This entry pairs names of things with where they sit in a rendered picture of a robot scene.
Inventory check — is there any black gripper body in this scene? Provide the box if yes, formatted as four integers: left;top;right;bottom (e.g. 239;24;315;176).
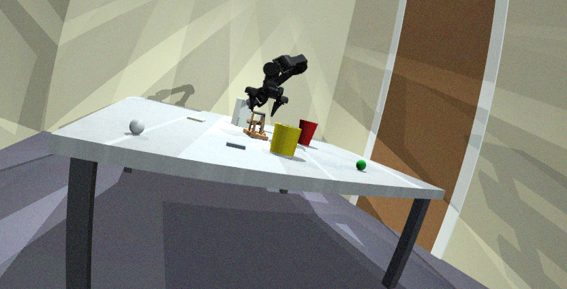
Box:
245;78;288;104

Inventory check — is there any dark grey flat bar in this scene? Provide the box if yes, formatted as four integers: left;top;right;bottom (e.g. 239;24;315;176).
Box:
226;141;246;150

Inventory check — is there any green ball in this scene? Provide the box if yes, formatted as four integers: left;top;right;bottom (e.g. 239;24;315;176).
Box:
356;160;366;170

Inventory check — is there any yellow cup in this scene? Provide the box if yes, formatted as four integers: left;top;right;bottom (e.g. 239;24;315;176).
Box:
269;123;302;159

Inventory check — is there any grey ball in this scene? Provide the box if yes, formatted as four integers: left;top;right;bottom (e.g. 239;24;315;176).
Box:
129;119;145;134

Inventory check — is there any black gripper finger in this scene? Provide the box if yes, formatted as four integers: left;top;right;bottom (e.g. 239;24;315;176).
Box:
247;94;256;112
271;102;284;117

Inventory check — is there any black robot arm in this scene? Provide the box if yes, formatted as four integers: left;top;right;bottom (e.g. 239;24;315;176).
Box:
254;54;307;107

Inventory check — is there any red plastic cup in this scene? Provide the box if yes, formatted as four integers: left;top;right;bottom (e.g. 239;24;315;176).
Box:
298;119;318;146

